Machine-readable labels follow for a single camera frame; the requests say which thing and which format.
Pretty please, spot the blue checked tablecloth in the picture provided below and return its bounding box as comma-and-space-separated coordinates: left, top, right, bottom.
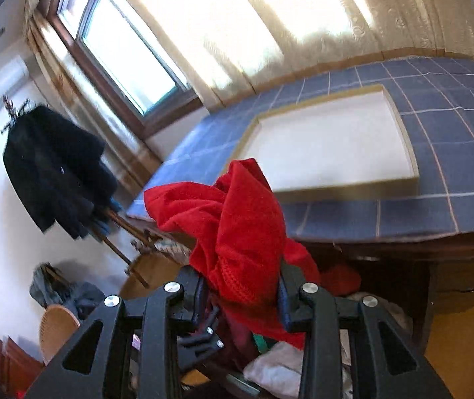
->
126, 56, 474, 244

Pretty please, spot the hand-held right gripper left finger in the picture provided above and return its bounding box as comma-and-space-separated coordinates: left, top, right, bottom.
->
25, 265, 205, 399

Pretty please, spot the shallow wooden tray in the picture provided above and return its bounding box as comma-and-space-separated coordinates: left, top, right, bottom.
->
237, 84, 420, 204

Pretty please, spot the reddish wooden cabinet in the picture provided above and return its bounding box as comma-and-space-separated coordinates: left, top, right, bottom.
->
0, 336, 44, 397

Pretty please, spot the wooden drawer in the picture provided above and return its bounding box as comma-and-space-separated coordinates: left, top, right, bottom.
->
129, 253, 433, 399

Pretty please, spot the orange-red underwear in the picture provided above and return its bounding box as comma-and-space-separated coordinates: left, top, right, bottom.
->
318, 258, 362, 298

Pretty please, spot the blue-grey clothing pile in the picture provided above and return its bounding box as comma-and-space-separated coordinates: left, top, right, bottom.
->
29, 263, 106, 321

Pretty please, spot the dark wooden dresser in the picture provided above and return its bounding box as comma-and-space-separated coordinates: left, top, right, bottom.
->
126, 216, 474, 341

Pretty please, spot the teal cloth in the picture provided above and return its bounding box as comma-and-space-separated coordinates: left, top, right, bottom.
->
93, 197, 123, 235

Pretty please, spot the wooden coat rack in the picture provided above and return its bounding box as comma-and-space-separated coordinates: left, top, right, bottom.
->
0, 95, 158, 287

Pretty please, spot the cream lace curtain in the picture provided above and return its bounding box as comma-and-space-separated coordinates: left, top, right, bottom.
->
104, 0, 474, 109

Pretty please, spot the floral patterned bag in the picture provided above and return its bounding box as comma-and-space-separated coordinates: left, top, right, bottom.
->
131, 233, 194, 264

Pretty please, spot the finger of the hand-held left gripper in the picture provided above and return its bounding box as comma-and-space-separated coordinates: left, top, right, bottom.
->
177, 325, 225, 372

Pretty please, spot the wicker chair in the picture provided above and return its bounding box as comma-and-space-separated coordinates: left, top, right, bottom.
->
39, 304, 81, 364

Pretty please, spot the white underwear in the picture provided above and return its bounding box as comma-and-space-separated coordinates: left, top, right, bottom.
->
243, 341, 354, 399

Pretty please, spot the dark navy jacket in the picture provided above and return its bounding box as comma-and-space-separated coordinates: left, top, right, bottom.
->
3, 104, 119, 239

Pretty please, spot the window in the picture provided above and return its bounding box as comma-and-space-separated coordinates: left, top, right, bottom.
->
48, 0, 200, 134

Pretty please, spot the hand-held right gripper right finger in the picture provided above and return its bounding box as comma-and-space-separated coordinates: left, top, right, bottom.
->
277, 258, 456, 399

